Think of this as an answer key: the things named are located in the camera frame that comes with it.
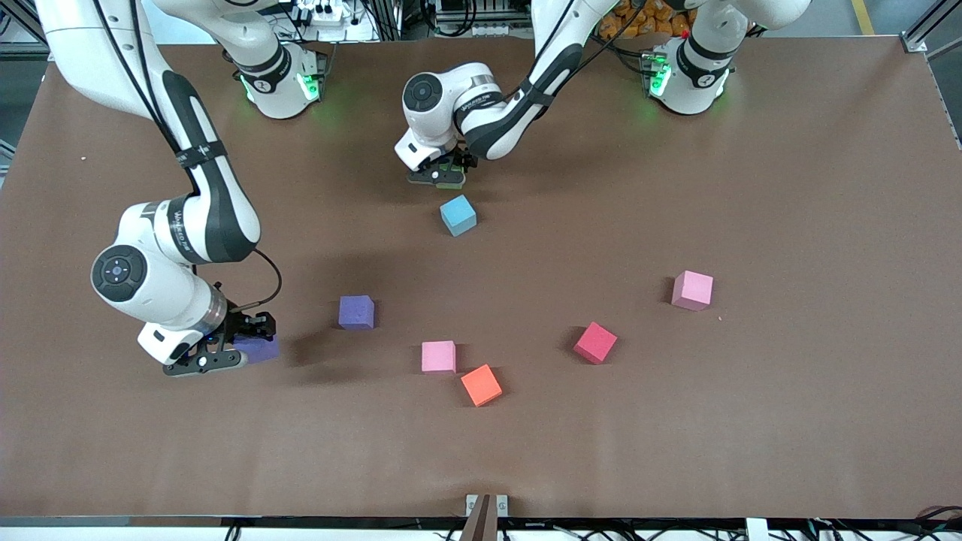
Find grey equipment box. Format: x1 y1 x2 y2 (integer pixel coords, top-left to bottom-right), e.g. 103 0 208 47
434 0 527 37

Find brown table cover mat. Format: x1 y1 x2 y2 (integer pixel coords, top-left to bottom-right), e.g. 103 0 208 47
0 34 962 524

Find silver table edge bracket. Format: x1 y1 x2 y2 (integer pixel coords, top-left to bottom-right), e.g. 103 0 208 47
464 493 510 541

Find red foam block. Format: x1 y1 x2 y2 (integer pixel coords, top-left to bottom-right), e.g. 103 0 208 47
573 322 619 366

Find white power strip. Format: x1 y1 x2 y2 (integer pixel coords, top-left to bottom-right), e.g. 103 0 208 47
289 0 377 44

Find pink foam block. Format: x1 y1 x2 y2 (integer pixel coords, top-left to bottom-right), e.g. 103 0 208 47
670 270 715 313
420 340 458 375

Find black cable bundle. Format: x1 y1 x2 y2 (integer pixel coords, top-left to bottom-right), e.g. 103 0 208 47
804 505 962 541

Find purple foam block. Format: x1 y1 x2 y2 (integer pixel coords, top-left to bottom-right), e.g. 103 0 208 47
231 333 280 367
337 295 376 331

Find orange foam block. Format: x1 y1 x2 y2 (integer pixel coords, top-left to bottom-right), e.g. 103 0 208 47
459 364 504 408

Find aluminium frame profile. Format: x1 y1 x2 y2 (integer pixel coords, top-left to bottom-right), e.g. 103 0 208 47
0 0 50 61
900 0 962 151

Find blue foam block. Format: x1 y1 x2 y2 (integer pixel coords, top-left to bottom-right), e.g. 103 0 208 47
439 194 479 238

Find orange snack bags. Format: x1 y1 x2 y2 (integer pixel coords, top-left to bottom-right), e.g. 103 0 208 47
599 0 696 40

